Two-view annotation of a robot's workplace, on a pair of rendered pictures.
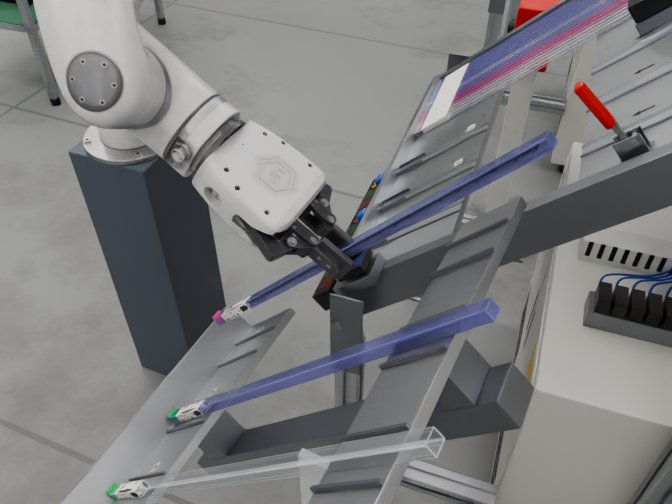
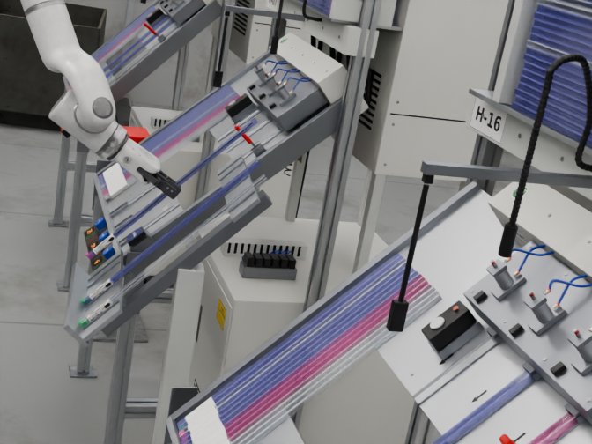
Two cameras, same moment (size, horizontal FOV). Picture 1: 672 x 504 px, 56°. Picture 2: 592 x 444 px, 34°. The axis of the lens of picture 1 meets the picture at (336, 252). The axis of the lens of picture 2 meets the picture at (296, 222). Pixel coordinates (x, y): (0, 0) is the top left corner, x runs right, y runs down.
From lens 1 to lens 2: 1.75 m
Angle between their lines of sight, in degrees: 41
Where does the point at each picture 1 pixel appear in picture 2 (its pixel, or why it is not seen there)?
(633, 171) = (263, 158)
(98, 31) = (103, 90)
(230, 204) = (137, 162)
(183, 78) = not seen: hidden behind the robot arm
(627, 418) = (281, 304)
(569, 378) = (247, 294)
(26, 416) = not seen: outside the picture
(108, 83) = (108, 107)
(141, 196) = not seen: outside the picture
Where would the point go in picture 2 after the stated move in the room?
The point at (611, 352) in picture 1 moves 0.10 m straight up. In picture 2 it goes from (262, 284) to (267, 252)
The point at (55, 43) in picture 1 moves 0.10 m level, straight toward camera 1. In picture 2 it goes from (87, 94) to (124, 106)
